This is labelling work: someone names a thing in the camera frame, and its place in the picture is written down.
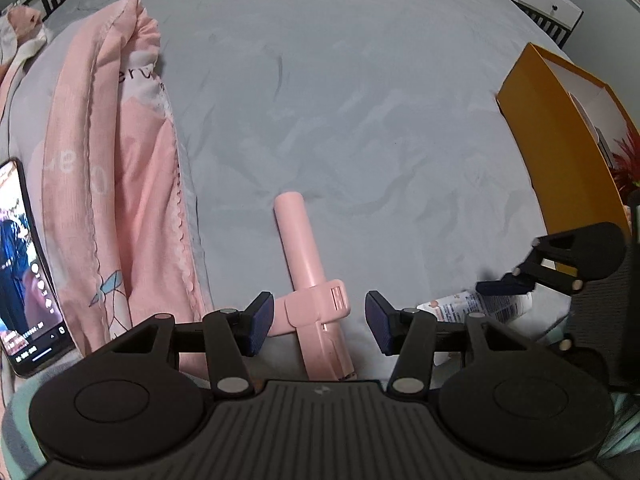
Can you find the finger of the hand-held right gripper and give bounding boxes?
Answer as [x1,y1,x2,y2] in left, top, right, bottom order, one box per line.
[547,315,576,357]
[475,234,587,299]

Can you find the black smartphone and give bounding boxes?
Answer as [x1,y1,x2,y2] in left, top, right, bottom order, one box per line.
[0,157,69,379]

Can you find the orange cardboard box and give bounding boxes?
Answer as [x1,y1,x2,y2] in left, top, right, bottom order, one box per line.
[496,42,640,242]

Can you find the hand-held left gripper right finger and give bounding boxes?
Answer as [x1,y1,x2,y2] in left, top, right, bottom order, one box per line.
[364,289,547,401]

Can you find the bed with grey sheet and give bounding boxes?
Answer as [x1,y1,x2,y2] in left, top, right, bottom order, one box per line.
[15,0,603,387]

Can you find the white cream tube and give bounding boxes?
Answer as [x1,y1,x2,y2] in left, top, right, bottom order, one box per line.
[416,290,534,324]

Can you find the pink selfie stick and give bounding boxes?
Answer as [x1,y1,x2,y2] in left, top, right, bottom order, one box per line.
[267,191,359,382]

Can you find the pink printed quilt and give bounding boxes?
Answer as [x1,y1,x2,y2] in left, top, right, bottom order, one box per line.
[0,0,217,386]

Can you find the red feather shuttlecock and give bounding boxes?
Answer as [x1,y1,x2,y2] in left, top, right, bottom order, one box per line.
[609,129,640,202]

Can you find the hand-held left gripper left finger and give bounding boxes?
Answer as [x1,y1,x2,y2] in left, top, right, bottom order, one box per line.
[102,290,275,401]

